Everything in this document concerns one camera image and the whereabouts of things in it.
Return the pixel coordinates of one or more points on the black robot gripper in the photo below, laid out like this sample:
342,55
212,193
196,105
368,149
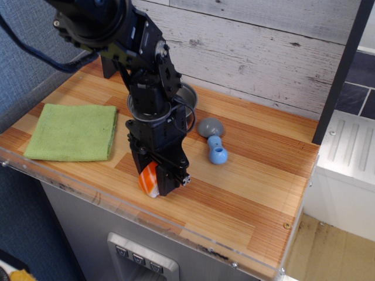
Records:
159,139

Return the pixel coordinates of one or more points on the orange white toy sushi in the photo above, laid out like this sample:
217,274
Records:
147,180

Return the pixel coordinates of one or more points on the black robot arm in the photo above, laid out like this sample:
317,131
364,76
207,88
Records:
130,43

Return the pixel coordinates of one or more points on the grey blue toy scoop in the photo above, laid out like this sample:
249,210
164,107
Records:
212,129

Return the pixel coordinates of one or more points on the stainless steel pot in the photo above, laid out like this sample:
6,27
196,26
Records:
187,93

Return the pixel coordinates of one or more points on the silver dispenser button panel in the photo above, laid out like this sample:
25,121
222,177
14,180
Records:
133,261

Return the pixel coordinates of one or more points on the green folded cloth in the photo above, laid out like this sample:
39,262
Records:
81,133

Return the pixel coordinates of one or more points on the yellow object at corner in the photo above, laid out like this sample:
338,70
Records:
21,275

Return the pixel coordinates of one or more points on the white ribbed drainboard unit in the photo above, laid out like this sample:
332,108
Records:
341,192

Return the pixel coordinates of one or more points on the black right shelf post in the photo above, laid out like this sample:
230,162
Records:
348,55

